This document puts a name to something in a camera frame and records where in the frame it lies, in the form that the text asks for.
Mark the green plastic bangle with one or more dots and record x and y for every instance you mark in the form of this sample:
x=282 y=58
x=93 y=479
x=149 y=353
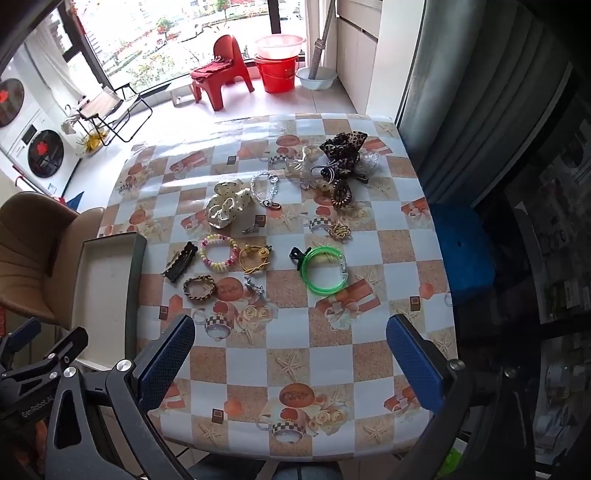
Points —
x=308 y=277

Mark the large black hair claw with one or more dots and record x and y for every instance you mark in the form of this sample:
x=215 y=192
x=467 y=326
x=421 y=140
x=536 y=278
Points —
x=178 y=264

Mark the cream translucent hair clip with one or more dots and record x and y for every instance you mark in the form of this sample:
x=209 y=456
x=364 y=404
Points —
x=300 y=160

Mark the grey jewelry box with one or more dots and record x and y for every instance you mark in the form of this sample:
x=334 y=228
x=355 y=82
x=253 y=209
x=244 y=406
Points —
x=104 y=295

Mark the red plastic bucket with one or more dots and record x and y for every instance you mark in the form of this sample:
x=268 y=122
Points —
x=275 y=74

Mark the checkered printed tablecloth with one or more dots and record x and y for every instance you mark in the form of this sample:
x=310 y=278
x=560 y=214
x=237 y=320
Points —
x=295 y=337

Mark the yellow floor ornament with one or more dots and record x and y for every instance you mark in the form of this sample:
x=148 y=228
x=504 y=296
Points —
x=92 y=141

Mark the small black claw clip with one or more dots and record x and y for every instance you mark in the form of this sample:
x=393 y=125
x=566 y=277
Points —
x=296 y=255

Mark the black frame folding chair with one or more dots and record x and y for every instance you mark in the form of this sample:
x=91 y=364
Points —
x=99 y=108

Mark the brown padded chair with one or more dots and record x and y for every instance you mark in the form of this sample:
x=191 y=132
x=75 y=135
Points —
x=32 y=240

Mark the red plastic chair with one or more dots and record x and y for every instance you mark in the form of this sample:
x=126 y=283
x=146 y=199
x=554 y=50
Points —
x=231 y=50

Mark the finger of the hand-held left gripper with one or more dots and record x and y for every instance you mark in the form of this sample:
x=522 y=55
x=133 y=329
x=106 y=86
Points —
x=64 y=351
x=21 y=334

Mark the white step stool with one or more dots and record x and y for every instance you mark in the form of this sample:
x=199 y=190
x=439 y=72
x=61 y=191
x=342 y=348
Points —
x=180 y=93

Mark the blue plastic stool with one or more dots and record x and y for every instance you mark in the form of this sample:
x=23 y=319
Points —
x=461 y=249

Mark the pink plastic basin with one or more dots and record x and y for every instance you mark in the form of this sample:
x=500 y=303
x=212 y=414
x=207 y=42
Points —
x=279 y=45

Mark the white basin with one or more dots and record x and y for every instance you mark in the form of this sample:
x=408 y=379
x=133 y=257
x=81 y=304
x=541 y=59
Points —
x=318 y=78

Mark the grey curtain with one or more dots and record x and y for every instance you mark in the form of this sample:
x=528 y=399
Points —
x=485 y=92

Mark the small silver charm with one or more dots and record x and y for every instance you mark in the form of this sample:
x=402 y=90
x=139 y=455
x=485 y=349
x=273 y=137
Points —
x=250 y=228

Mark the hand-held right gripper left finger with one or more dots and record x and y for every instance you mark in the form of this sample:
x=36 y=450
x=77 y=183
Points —
x=167 y=357

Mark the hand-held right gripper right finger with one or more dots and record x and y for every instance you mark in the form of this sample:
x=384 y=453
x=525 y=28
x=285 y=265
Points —
x=413 y=360

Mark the white cabinet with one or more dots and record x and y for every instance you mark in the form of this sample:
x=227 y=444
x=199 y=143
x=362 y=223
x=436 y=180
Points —
x=360 y=50

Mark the cluttered dark shelf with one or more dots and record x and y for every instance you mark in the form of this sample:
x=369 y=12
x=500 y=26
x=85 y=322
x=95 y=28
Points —
x=554 y=230

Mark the cream polka dot scrunchie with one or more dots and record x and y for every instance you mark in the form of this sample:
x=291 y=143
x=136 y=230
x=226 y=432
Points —
x=226 y=205

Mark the grey mop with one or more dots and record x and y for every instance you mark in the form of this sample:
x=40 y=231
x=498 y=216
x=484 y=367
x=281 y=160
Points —
x=318 y=55

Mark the leopard print scrunchie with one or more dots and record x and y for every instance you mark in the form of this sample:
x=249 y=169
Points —
x=341 y=147

